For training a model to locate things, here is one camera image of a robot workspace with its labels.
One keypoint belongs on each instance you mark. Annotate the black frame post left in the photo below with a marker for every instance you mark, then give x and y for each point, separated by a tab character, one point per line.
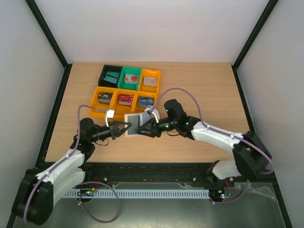
47	32

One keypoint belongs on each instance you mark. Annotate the black storage bin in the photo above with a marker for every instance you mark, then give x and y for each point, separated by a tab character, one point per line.
105	69

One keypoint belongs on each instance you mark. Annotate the white red card stack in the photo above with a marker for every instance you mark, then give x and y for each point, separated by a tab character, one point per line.
131	79

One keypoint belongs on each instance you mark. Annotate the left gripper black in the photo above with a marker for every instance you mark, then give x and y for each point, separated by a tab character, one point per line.
115	130

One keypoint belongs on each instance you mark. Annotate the green storage bin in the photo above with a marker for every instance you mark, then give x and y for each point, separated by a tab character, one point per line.
129	70

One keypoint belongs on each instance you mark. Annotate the black frame post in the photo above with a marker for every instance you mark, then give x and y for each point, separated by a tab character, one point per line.
47	32
254	33

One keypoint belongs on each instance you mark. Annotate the blue card stack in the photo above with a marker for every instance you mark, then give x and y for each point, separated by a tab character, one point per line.
145	101

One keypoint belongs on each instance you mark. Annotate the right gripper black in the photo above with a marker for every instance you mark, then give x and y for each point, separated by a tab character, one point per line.
155	128

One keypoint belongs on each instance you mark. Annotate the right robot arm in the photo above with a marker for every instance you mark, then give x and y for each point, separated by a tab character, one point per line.
250	156

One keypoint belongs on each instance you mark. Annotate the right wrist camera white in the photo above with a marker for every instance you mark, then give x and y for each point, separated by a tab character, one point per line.
152	112

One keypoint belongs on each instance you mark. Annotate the yellow bin back right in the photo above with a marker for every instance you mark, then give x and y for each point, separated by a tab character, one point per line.
149	73

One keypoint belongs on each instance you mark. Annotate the black frame post right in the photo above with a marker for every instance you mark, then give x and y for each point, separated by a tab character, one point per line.
254	33

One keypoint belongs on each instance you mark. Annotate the white slotted cable duct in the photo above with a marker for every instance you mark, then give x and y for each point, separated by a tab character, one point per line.
138	194

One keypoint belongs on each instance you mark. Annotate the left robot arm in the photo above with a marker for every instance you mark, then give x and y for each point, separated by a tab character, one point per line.
38	194

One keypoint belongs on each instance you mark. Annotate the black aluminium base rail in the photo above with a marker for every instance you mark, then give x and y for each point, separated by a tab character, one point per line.
195	174

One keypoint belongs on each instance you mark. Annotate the yellow bin front left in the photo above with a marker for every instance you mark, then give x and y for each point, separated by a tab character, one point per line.
96	104

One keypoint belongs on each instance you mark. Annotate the white pink card stack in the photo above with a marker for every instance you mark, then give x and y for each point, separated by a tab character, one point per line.
150	81

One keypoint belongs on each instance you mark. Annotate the yellow bin front middle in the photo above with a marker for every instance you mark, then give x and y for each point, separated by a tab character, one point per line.
123	107

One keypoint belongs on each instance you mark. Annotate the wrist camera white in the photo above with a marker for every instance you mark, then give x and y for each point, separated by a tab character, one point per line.
109	114
152	112

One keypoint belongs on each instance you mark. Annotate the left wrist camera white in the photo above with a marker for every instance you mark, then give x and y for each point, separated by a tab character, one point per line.
109	114

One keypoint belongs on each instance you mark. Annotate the yellow bin front right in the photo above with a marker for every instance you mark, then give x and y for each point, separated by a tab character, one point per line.
135	107

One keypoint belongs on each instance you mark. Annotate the yellow bin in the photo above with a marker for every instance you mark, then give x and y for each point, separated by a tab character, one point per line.
96	104
149	73
135	107
123	107

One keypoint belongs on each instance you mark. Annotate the black card stack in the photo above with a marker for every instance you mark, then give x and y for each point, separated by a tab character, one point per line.
104	98

